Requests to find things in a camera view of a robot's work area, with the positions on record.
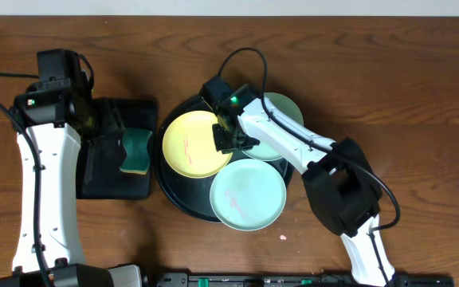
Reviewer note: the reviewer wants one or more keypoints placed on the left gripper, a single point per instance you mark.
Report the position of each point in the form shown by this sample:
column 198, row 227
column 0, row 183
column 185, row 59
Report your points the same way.
column 104, row 145

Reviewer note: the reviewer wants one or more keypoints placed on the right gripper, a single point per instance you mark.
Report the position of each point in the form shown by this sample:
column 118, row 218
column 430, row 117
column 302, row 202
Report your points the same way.
column 222, row 147

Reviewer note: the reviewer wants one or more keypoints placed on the yellow plate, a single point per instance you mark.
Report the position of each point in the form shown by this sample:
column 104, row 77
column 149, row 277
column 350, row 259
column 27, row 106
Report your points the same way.
column 188, row 146

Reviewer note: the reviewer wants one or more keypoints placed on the green yellow sponge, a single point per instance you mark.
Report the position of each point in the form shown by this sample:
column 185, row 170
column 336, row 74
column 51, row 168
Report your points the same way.
column 137, row 160

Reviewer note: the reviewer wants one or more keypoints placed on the light green plate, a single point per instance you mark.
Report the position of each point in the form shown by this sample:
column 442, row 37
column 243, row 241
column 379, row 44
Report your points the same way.
column 262, row 151
column 248, row 195

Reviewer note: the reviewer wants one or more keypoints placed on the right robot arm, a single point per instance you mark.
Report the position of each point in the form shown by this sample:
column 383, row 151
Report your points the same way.
column 342, row 190

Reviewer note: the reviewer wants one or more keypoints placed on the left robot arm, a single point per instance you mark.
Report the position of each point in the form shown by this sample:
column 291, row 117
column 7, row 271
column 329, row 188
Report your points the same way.
column 49, row 251

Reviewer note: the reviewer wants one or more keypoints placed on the rectangular black tray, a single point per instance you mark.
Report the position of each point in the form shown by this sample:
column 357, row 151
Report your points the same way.
column 105, row 182

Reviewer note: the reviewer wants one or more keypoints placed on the round black tray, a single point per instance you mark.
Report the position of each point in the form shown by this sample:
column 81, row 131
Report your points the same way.
column 192, row 196

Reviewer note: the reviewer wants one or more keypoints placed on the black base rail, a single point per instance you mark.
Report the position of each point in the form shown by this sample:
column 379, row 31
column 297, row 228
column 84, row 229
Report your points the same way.
column 342, row 280

